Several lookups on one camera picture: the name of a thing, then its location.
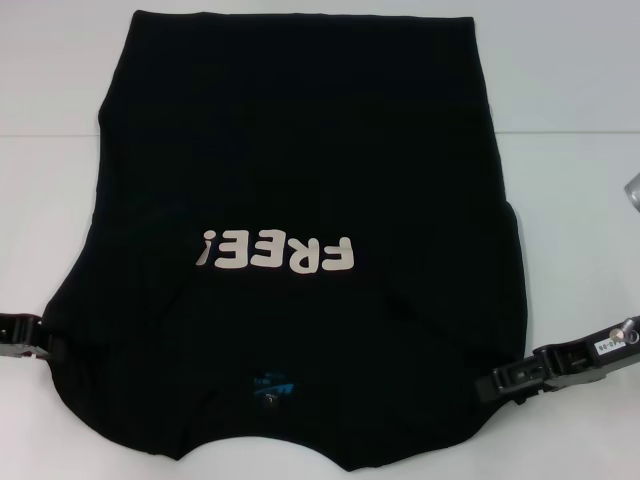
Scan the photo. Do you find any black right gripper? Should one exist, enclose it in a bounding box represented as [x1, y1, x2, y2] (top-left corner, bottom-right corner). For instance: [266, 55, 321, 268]
[474, 317, 640, 406]

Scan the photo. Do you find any black t-shirt with FREE print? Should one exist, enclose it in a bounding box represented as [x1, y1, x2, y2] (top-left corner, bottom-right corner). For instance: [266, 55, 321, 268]
[43, 10, 540, 474]

